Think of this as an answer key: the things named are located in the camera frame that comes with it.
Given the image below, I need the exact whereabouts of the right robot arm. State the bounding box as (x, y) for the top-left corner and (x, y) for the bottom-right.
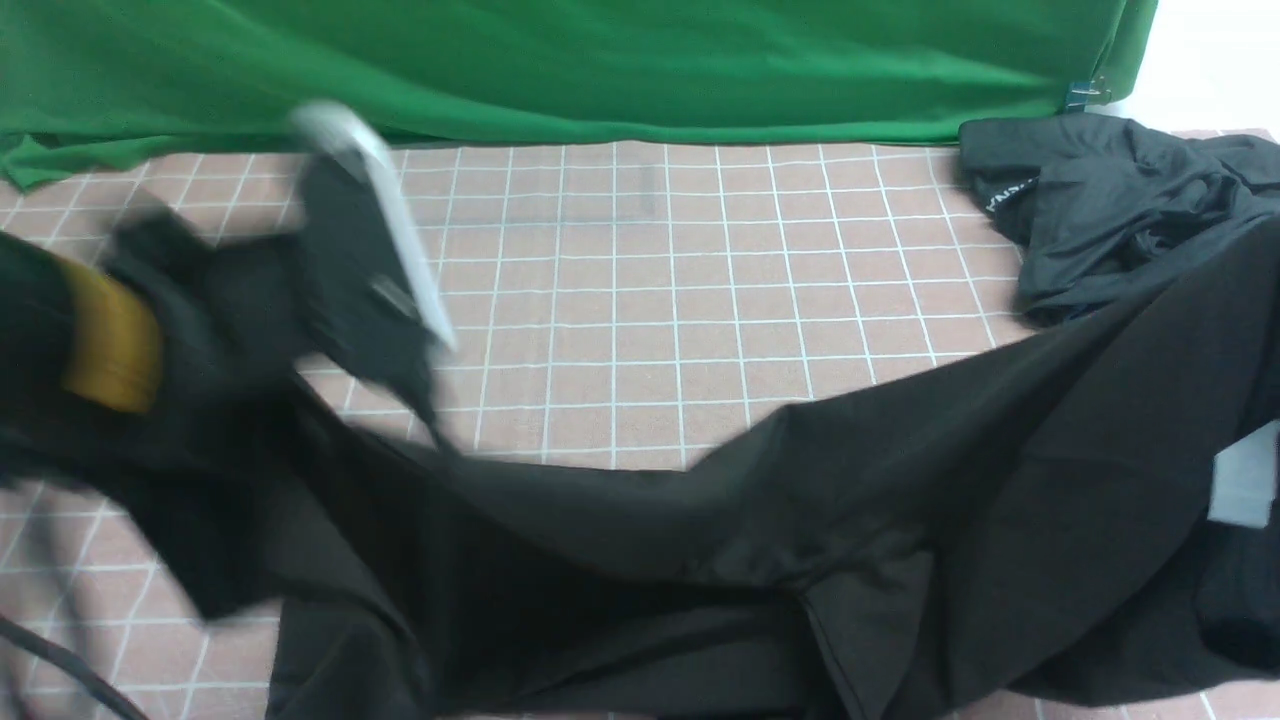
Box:
(1207, 420), (1279, 530)

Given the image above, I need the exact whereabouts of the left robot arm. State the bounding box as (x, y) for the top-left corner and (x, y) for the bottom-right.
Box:
(3, 152), (456, 468)

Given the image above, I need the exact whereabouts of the green backdrop cloth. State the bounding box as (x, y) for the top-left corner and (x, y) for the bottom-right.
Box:
(1, 1), (1157, 191)

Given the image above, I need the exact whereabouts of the pink grid tablecloth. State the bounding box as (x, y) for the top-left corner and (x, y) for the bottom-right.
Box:
(0, 128), (1280, 720)

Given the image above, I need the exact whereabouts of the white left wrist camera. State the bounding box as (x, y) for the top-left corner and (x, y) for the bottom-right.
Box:
(291, 101), (458, 352)

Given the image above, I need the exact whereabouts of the dark teal garment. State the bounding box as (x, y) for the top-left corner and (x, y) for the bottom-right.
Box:
(957, 114), (1279, 325)

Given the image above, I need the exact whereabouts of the metal backdrop clip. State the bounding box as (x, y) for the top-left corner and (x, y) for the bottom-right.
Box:
(1061, 77), (1112, 115)

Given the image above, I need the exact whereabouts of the dark gray long-sleeved shirt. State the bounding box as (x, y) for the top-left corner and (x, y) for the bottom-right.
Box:
(0, 215), (1280, 720)

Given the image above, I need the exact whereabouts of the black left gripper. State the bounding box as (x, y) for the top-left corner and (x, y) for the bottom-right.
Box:
(105, 160), (442, 451)

